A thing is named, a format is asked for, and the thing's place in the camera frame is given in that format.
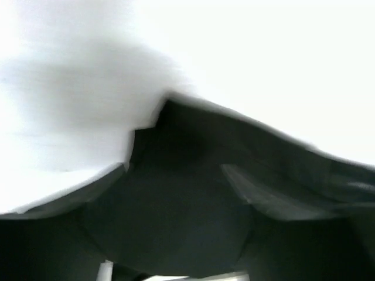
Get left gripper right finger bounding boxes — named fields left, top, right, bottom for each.
left=222, top=165, right=374, bottom=280

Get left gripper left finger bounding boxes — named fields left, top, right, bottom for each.
left=1, top=163, right=125, bottom=280

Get black shorts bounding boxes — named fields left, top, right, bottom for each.
left=81, top=99, right=374, bottom=278

